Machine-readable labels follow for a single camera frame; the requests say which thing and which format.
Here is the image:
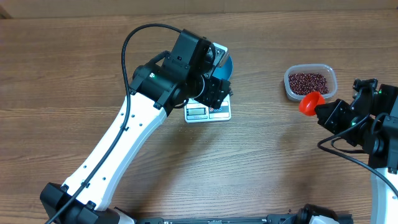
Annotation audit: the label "white digital kitchen scale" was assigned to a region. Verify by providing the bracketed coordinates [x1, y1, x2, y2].
[184, 95, 231, 123]

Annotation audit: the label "red adzuki beans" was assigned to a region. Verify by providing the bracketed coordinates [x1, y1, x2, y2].
[289, 73, 329, 95]

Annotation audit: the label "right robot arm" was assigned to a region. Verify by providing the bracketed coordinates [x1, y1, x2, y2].
[315, 79, 397, 223]

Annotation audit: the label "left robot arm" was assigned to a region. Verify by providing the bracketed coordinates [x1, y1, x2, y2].
[40, 29, 230, 224]

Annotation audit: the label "red measuring scoop blue handle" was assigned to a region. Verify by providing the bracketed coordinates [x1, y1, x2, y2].
[298, 91, 325, 116]

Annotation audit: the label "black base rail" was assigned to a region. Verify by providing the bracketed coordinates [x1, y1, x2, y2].
[133, 203, 354, 224]

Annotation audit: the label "blue plastic bowl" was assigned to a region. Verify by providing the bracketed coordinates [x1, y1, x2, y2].
[213, 56, 234, 80]

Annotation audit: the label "clear plastic container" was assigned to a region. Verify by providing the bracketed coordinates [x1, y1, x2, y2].
[284, 63, 338, 101]

